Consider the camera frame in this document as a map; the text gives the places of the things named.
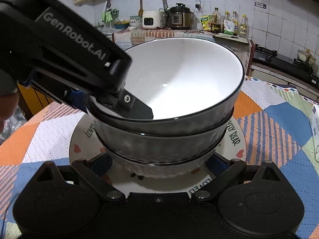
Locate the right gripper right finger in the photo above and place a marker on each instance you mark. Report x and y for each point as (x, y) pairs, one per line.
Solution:
(225, 172)

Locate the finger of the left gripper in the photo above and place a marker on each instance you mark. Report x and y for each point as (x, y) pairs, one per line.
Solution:
(126, 105)
(61, 93)

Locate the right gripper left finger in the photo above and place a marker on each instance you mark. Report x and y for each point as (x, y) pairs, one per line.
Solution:
(91, 172)

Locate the white rabbit carrot plate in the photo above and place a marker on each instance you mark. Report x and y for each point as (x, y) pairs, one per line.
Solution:
(85, 144)

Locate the white ribbed bowl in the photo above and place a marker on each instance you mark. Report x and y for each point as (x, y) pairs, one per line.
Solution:
(190, 84)

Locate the person left hand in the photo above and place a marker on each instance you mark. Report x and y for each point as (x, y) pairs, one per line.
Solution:
(8, 106)

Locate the colourful patchwork tablecloth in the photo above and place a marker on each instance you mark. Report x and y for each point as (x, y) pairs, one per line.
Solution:
(274, 120)

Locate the white rice cooker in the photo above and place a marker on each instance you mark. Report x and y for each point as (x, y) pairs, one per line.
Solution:
(153, 20)

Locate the black pressure cooker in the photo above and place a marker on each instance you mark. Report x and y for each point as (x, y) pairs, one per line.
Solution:
(180, 17)

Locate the black gas stove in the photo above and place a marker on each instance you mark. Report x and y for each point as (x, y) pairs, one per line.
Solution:
(294, 67)

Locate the yellow oil bottle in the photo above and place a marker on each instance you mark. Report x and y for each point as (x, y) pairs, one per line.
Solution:
(243, 27)

